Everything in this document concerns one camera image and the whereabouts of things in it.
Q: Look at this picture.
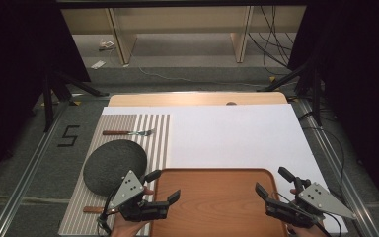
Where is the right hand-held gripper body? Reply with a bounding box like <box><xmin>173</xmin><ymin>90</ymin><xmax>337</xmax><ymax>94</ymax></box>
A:
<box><xmin>264</xmin><ymin>182</ymin><xmax>357</xmax><ymax>229</ymax></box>

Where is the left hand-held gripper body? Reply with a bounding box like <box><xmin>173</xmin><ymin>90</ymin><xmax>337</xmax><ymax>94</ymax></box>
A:
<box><xmin>107</xmin><ymin>169</ymin><xmax>171</xmax><ymax>223</ymax></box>

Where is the person's right hand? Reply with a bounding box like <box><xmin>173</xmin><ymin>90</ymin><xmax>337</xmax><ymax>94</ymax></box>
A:
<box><xmin>285</xmin><ymin>188</ymin><xmax>329</xmax><ymax>237</ymax></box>

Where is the dark grey round plate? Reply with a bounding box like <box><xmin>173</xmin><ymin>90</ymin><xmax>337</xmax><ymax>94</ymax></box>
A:
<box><xmin>82</xmin><ymin>138</ymin><xmax>148</xmax><ymax>198</ymax></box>

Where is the striped beige placemat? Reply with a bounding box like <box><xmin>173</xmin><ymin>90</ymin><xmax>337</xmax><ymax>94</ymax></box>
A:
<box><xmin>58</xmin><ymin>114</ymin><xmax>171</xmax><ymax>237</ymax></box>

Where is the brown wooden tray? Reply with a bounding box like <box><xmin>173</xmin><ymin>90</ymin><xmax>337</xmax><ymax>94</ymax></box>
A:
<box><xmin>149</xmin><ymin>167</ymin><xmax>290</xmax><ymax>237</ymax></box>

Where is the white board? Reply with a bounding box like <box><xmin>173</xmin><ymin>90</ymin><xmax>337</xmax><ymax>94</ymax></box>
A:
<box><xmin>101</xmin><ymin>103</ymin><xmax>349</xmax><ymax>235</ymax></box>

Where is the light wooden table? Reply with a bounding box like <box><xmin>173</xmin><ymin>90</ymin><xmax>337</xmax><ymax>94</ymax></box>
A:
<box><xmin>107</xmin><ymin>91</ymin><xmax>288</xmax><ymax>108</ymax></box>

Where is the black metal stand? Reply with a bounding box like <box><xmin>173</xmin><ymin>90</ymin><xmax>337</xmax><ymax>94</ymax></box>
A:
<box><xmin>40</xmin><ymin>63</ymin><xmax>111</xmax><ymax>133</ymax></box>
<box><xmin>257</xmin><ymin>60</ymin><xmax>324</xmax><ymax>127</ymax></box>

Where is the black curtain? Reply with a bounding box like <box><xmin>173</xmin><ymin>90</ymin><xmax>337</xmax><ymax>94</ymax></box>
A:
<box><xmin>0</xmin><ymin>0</ymin><xmax>92</xmax><ymax>194</ymax></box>
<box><xmin>287</xmin><ymin>0</ymin><xmax>379</xmax><ymax>211</ymax></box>

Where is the flat white paper strip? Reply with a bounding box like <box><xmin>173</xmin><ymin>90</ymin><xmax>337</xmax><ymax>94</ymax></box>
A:
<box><xmin>90</xmin><ymin>59</ymin><xmax>108</xmax><ymax>70</ymax></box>

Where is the crumpled white paper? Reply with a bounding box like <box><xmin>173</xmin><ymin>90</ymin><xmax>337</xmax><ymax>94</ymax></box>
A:
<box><xmin>98</xmin><ymin>39</ymin><xmax>116</xmax><ymax>52</ymax></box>

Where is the beige desk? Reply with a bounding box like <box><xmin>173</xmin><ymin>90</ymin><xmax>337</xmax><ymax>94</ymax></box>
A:
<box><xmin>60</xmin><ymin>5</ymin><xmax>308</xmax><ymax>66</ymax></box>

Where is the metal floor rail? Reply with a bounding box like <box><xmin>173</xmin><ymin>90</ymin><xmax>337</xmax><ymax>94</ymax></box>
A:
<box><xmin>295</xmin><ymin>98</ymin><xmax>379</xmax><ymax>237</ymax></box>
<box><xmin>0</xmin><ymin>101</ymin><xmax>71</xmax><ymax>237</ymax></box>

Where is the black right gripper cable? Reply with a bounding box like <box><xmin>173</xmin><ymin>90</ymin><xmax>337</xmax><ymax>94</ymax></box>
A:
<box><xmin>274</xmin><ymin>191</ymin><xmax>343</xmax><ymax>237</ymax></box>

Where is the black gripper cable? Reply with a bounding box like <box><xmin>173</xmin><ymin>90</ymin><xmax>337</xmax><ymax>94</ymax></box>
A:
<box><xmin>274</xmin><ymin>191</ymin><xmax>343</xmax><ymax>237</ymax></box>
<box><xmin>96</xmin><ymin>184</ymin><xmax>126</xmax><ymax>236</ymax></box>

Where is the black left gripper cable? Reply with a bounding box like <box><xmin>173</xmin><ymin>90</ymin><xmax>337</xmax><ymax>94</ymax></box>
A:
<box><xmin>96</xmin><ymin>184</ymin><xmax>126</xmax><ymax>236</ymax></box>

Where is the knife with wooden handle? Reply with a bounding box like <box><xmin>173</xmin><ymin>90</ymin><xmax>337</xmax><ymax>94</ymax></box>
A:
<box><xmin>82</xmin><ymin>205</ymin><xmax>119</xmax><ymax>214</ymax></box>

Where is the thin black floor cable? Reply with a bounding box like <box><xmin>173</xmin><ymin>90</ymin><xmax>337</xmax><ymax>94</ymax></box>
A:
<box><xmin>297</xmin><ymin>112</ymin><xmax>347</xmax><ymax>200</ymax></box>

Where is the fork with wooden handle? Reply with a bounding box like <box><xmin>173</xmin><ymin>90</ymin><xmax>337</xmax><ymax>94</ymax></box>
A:
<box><xmin>102</xmin><ymin>128</ymin><xmax>156</xmax><ymax>137</ymax></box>

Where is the bundle of black cables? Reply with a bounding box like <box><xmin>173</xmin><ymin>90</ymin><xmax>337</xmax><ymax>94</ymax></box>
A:
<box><xmin>247</xmin><ymin>5</ymin><xmax>295</xmax><ymax>69</ymax></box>

